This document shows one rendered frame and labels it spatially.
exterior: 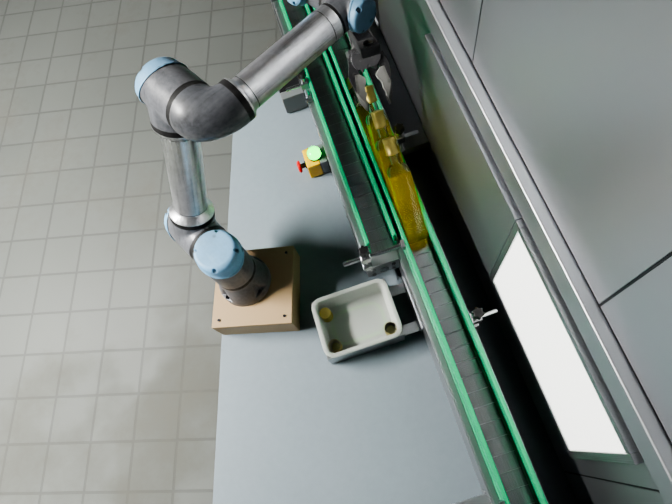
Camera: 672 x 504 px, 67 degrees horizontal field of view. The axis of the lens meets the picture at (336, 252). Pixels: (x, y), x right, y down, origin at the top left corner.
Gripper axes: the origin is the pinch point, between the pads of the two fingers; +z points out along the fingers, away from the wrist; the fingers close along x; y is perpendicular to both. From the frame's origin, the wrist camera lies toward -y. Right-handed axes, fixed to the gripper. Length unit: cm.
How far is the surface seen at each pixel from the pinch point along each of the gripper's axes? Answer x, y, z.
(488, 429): 1, -32, 78
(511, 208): -12.0, -42.3, 22.2
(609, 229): -15, -69, 19
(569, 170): -15, -61, 12
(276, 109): 27, 56, -4
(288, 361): 46, 0, 61
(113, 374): 139, 80, 83
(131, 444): 135, 58, 107
